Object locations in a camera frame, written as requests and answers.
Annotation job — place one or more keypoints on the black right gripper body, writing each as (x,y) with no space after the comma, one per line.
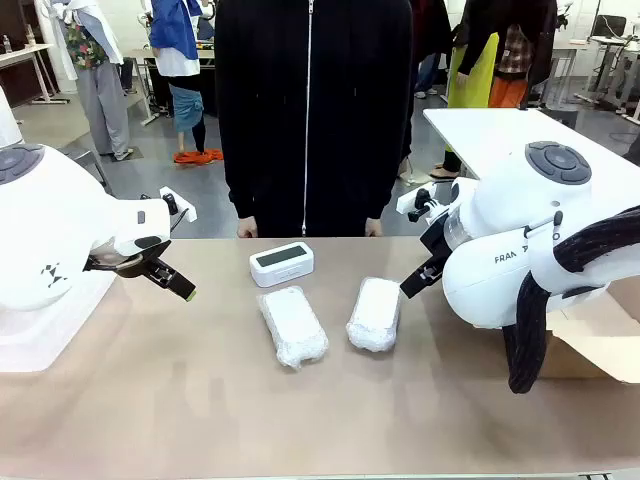
(437,242)

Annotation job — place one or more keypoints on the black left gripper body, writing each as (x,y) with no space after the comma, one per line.
(132,265)

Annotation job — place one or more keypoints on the bulky bubble-wrapped clock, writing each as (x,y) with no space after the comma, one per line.
(375,315)

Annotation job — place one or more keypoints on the white unwrapped digital clock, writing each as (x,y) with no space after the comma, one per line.
(282,265)

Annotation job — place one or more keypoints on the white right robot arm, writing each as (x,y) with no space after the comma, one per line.
(505,250)

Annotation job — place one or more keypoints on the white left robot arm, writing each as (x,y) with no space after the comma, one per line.
(55,210)

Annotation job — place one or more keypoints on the person's left hand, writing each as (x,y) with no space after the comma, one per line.
(373,228)

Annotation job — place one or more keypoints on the person's right hand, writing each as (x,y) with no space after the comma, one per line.
(246,228)

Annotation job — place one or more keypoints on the white side table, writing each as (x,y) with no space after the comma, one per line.
(485,135)

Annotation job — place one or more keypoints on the orange cloth on floor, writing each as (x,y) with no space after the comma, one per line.
(198,156)

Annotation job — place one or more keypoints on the person in blue jeans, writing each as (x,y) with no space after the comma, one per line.
(429,75)

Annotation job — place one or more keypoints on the person in black hoodie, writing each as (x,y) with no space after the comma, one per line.
(310,125)

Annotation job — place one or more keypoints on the person in yellow apron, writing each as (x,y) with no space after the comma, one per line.
(475,70)

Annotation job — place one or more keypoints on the brown cardboard box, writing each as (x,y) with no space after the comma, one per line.
(585,350)

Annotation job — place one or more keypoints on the person in plaid orange clothes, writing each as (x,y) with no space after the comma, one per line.
(515,65)

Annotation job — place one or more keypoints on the mannequin with floral shirt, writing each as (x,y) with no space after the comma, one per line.
(95,75)

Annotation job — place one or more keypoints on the background long workbench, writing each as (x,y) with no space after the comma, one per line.
(145,65)

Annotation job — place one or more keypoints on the figure in blue white clothes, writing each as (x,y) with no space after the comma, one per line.
(180,50)

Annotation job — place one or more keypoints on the background white work desk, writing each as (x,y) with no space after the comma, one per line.
(612,55)

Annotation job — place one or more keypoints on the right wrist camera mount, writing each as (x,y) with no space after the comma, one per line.
(422,202)

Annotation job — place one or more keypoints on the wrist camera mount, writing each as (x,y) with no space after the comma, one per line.
(422,202)
(177,205)

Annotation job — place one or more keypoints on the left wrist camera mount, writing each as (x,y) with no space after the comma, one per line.
(177,205)

